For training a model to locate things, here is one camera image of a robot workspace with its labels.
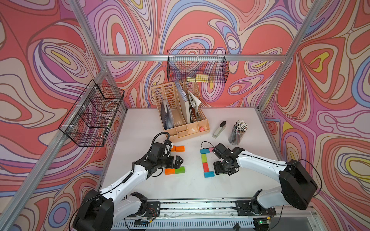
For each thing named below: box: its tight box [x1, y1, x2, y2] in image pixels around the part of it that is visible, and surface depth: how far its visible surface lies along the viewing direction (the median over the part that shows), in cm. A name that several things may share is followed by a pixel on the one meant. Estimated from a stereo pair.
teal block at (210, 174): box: [203, 171, 215, 179], surface depth 86 cm
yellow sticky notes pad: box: [186, 73, 209, 83], surface depth 85 cm
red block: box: [202, 162, 210, 173], surface depth 90 cm
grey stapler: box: [211, 120, 227, 139], surface depth 104 cm
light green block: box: [200, 154, 208, 164], surface depth 93 cm
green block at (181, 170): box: [174, 166, 185, 174], surface depth 87 cm
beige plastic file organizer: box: [150, 81, 211, 142], surface depth 101 cm
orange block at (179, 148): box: [175, 145, 185, 153], surface depth 98 cm
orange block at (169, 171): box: [164, 167, 175, 176], surface depth 86 cm
